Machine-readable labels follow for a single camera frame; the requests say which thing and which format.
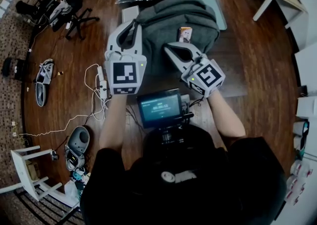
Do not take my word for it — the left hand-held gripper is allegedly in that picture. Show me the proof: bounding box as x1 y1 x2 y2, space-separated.
104 18 148 96

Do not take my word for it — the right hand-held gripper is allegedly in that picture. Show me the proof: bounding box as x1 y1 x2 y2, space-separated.
163 41 226 99

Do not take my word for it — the grey backpack bag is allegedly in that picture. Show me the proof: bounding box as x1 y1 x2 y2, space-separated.
134 0 221 76

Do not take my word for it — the person's right forearm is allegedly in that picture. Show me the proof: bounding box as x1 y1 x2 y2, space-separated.
206 89 247 138

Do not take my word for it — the person's left forearm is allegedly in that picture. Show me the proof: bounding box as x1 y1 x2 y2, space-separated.
99 93 129 151

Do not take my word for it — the white plastic bag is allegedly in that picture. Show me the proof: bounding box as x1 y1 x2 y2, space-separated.
63 180 83 204

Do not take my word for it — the flat white box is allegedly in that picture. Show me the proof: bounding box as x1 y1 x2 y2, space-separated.
121 5 140 24

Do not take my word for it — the white power strip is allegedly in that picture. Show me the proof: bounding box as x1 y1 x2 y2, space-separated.
97 66 109 100

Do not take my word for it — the black office chair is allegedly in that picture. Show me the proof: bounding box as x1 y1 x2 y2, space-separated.
64 0 100 41

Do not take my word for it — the pale green mat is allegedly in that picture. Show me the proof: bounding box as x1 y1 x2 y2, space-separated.
197 0 228 31

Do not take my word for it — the small black monitor screen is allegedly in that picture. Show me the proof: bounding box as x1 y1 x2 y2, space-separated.
136 88 184 129

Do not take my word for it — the spare grey hand-held gripper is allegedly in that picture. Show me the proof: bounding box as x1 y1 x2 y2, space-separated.
36 58 54 85
64 144 87 171

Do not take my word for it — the grey clog shoe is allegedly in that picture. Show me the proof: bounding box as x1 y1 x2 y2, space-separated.
35 82 48 108
66 125 91 158

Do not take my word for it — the white cardboard box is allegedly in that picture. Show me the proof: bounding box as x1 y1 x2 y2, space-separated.
295 96 317 118

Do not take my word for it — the person's black shirt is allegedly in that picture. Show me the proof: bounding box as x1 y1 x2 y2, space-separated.
79 123 288 225

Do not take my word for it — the white stool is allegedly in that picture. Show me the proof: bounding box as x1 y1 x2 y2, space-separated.
0 144 63 202

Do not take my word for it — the pile of white red packets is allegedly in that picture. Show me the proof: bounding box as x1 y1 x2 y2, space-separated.
284 159 313 207

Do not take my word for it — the white cable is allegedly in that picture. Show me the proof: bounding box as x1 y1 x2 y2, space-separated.
18 63 110 138

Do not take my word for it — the black chest camera mount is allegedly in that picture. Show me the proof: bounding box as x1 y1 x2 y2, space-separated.
158 93 195 146

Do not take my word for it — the black wire basket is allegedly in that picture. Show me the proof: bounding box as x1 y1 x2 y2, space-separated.
1 56 26 81

